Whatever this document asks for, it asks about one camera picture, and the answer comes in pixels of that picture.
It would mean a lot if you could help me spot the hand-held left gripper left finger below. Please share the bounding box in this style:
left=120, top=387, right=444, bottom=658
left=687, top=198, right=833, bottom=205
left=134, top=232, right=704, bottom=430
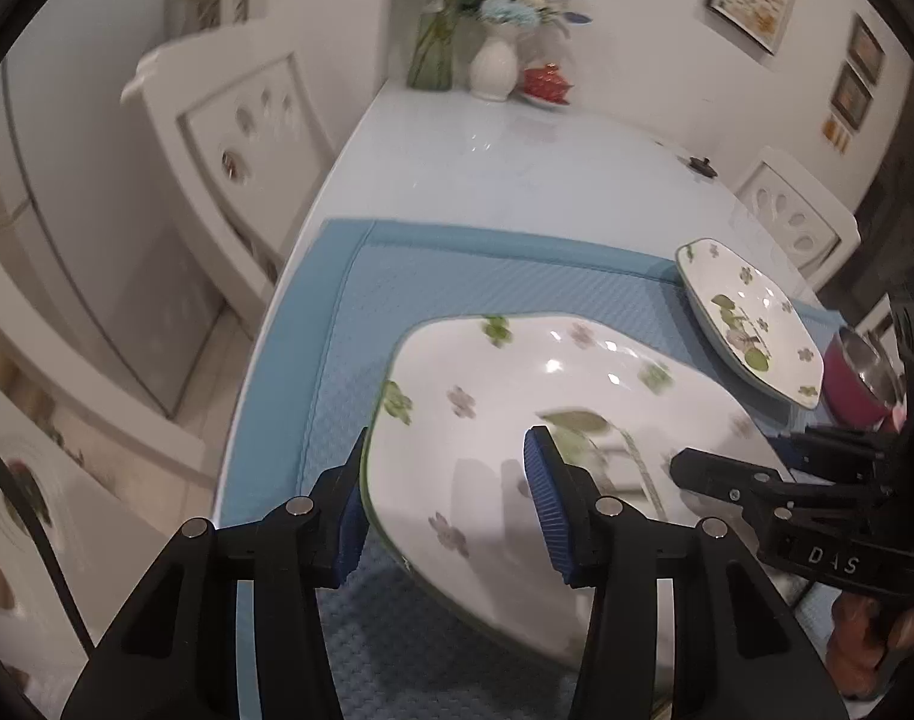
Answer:
left=61, top=427, right=372, bottom=720

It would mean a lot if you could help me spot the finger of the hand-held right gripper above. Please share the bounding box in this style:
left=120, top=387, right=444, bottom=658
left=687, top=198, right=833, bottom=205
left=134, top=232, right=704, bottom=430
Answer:
left=668, top=448, right=803, bottom=535
left=772, top=424, right=889, bottom=485

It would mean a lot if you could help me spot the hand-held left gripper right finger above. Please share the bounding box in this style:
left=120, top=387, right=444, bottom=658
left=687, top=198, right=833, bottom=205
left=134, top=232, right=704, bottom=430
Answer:
left=523, top=426, right=852, bottom=720

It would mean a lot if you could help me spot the large floral white plate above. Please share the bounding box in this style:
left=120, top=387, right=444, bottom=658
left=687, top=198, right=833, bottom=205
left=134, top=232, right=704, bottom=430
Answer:
left=361, top=313, right=795, bottom=672

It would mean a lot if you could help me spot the person's right hand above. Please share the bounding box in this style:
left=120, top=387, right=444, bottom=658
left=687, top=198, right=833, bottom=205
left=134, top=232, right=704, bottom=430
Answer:
left=828, top=589, right=914, bottom=702

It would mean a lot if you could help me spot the pink steel bowl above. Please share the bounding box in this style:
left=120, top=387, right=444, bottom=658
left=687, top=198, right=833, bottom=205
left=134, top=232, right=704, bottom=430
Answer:
left=823, top=326, right=908, bottom=432

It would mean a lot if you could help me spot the small floral white plate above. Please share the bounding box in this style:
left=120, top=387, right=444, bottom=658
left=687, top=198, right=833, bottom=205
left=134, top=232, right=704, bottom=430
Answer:
left=674, top=238, right=825, bottom=411

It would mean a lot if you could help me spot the blue woven table mat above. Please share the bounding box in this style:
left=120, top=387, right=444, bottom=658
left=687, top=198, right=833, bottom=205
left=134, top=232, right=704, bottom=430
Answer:
left=215, top=217, right=848, bottom=720

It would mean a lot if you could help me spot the white chair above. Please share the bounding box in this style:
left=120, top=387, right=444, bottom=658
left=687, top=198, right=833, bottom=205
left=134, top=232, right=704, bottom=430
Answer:
left=730, top=146, right=861, bottom=293
left=121, top=19, right=338, bottom=338

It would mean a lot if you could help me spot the glass vase with green stems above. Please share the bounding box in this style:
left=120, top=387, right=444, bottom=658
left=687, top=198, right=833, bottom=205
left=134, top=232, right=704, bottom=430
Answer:
left=406, top=4, right=456, bottom=91

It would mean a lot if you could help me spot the black cable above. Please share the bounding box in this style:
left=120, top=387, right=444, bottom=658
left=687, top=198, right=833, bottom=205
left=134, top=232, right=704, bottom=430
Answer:
left=0, top=427, right=98, bottom=653

